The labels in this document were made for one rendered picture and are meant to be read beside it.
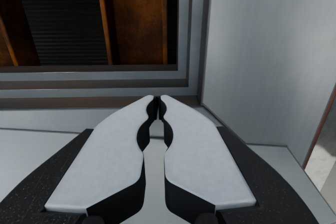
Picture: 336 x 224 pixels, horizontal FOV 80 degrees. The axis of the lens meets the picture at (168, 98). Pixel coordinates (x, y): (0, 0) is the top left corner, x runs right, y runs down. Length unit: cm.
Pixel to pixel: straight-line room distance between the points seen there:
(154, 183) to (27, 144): 10
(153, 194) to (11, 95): 14
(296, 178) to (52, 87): 21
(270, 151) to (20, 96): 20
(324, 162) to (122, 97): 48
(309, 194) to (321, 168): 33
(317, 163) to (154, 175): 43
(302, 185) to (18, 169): 24
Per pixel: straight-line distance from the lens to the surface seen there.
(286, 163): 20
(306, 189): 24
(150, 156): 17
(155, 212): 22
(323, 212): 27
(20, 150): 20
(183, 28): 16
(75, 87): 17
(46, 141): 18
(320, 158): 54
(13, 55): 34
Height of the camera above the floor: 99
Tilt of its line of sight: 63 degrees down
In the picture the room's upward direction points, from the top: 177 degrees clockwise
